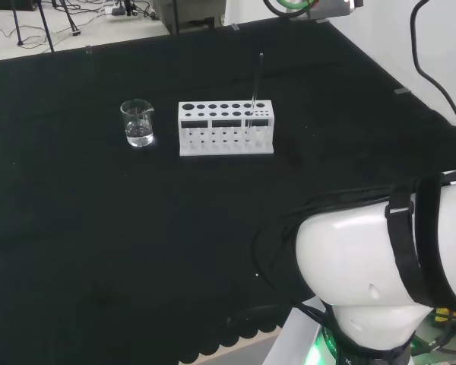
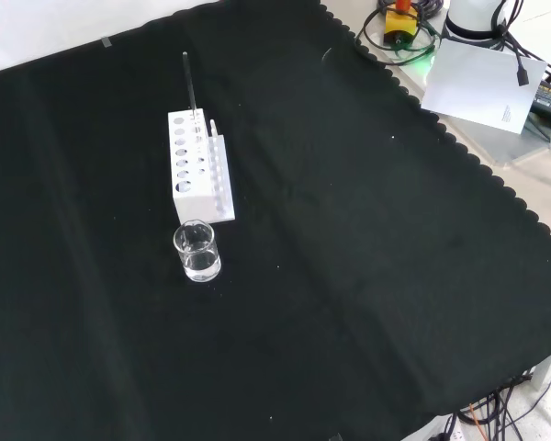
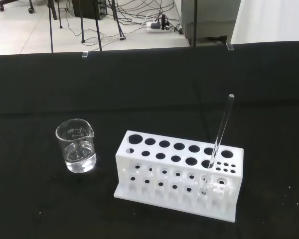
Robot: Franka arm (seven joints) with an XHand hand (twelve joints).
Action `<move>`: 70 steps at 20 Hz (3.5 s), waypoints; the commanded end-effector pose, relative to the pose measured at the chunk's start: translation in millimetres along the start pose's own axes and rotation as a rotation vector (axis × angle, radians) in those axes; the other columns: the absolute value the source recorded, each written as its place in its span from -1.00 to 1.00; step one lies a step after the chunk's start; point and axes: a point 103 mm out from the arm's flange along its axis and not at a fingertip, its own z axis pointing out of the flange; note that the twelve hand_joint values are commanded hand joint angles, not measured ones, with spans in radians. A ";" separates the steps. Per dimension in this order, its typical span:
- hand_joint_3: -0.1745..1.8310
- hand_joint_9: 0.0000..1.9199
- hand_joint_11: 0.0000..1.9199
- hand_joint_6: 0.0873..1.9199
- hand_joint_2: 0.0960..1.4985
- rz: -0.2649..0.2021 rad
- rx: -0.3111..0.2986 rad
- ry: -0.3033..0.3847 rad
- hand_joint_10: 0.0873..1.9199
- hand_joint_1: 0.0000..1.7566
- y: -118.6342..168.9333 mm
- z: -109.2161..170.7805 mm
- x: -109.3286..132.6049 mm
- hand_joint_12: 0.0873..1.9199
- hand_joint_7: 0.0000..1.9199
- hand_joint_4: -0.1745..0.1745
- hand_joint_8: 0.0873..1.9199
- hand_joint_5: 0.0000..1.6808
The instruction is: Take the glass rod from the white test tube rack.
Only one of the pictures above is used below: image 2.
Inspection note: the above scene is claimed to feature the white test tube rack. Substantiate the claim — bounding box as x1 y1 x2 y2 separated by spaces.
167 107 237 225

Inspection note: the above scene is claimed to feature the black bench cloth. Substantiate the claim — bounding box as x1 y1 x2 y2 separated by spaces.
0 0 551 441

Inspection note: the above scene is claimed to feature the small clear glass beaker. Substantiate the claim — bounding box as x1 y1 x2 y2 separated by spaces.
172 221 222 283

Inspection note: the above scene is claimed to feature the yellow stop button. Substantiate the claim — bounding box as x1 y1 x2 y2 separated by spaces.
383 0 418 50

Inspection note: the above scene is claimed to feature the white power strip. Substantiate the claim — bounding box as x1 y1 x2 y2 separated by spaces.
433 413 466 441

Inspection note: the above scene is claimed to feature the black looped cable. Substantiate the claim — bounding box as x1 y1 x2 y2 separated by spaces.
354 0 443 60

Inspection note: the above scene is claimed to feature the green cable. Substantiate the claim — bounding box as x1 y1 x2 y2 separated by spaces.
385 25 442 66

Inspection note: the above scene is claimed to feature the grey metal base plate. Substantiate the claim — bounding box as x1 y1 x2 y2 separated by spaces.
435 112 551 167

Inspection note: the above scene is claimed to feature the orange cable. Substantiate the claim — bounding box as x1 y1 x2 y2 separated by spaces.
467 402 489 441

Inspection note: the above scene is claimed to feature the black cable with plug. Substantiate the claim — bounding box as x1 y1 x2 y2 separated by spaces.
489 0 531 87

